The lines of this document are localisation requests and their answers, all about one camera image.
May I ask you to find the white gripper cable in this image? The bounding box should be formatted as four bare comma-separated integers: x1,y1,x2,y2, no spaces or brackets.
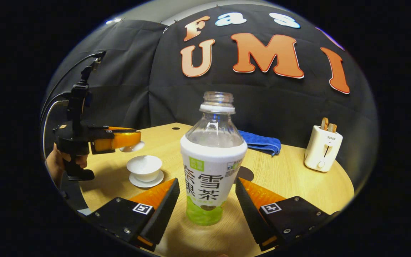
42,100,67,159

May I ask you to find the white saucer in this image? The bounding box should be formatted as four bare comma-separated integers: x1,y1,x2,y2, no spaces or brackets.
129,170,164,188

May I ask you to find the white teacup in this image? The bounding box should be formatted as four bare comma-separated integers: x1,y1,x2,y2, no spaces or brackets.
126,155,163,182

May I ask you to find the clear water bottle white label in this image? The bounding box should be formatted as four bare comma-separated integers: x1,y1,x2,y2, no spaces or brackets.
180,91,248,226

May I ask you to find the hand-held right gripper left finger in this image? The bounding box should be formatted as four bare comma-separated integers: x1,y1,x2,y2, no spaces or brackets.
86,178,180,251

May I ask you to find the dark round coaster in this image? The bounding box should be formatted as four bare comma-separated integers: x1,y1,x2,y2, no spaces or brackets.
239,166,254,183

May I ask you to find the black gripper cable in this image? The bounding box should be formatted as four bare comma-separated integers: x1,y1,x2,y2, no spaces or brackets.
41,53,99,118

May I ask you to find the white toaster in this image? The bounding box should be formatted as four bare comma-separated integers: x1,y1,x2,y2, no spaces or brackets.
304,125,343,173

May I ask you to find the blue folded towel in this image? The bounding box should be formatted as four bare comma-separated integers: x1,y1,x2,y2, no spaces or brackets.
239,130,282,157

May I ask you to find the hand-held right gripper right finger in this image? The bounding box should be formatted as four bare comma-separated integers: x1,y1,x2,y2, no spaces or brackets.
235,177,340,251

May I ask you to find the white teacup lid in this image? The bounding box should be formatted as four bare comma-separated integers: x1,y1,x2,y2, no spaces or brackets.
119,141,145,153

